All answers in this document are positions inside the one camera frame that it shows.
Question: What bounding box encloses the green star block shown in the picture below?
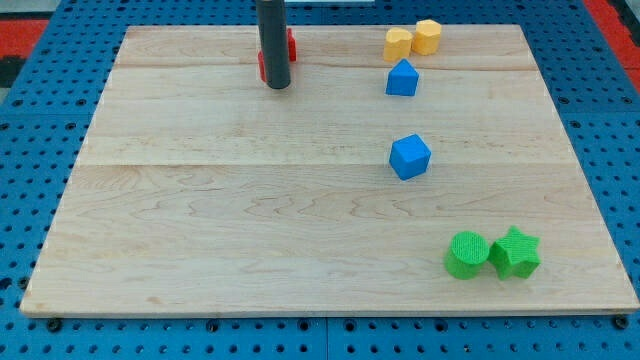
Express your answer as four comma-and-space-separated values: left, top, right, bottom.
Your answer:
488, 226, 541, 280

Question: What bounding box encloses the blue cube block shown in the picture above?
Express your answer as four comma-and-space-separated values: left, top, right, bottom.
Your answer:
389, 134, 432, 180

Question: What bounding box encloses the light wooden board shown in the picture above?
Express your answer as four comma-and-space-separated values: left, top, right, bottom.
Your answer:
21, 25, 639, 318

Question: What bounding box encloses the blue triangle block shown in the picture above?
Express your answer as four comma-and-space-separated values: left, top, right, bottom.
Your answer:
385, 58, 420, 97

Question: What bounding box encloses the red block behind rod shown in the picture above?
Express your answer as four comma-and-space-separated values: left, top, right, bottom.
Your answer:
257, 28, 297, 82

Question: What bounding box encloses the yellow heart block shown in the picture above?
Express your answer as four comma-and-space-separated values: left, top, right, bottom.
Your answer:
383, 27, 413, 62

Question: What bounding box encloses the green cylinder block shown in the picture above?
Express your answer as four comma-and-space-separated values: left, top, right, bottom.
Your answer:
444, 231, 490, 280

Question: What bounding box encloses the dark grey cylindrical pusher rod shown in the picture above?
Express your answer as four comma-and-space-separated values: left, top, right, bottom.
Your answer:
255, 0, 291, 90

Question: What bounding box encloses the yellow hexagon block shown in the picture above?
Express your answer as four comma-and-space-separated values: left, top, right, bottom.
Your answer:
412, 19, 442, 55

